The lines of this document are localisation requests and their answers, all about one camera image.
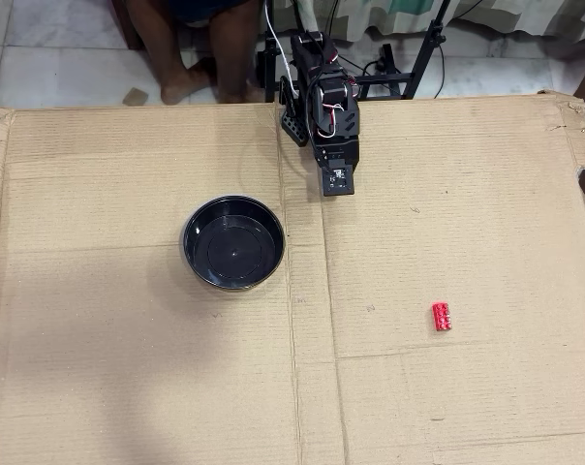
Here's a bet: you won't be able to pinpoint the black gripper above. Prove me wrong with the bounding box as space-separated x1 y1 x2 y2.
314 136 360 170

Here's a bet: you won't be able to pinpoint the red lego block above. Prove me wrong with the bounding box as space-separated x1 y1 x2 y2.
430 300 455 334

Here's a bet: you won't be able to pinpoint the black round bin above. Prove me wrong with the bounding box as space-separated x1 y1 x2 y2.
180 194 288 293

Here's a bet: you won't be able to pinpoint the brown cardboard sheet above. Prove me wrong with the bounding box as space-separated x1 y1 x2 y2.
0 89 585 465

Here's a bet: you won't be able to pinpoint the black tripod stand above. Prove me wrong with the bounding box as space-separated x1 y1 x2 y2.
354 0 452 101

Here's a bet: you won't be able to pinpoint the person's bare leg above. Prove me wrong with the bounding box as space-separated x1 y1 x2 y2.
207 0 267 105
125 0 212 106

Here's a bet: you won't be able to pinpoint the blue shorts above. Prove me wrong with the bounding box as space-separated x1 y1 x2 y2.
169 0 255 26

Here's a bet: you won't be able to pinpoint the green white bed sheet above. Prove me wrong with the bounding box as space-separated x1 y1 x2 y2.
296 0 585 44

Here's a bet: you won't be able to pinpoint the small cardboard scrap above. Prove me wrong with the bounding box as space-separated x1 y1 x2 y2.
122 86 149 108

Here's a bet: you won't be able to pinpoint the black wrist camera board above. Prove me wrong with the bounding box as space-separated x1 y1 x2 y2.
321 163 356 198

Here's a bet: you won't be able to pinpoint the black metal frame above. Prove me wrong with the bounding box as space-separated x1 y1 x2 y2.
256 0 280 104

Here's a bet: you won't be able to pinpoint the thin black floor cable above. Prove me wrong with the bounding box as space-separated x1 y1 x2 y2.
434 44 447 100

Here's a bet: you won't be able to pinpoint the white cable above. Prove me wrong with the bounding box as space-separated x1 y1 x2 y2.
262 0 294 94

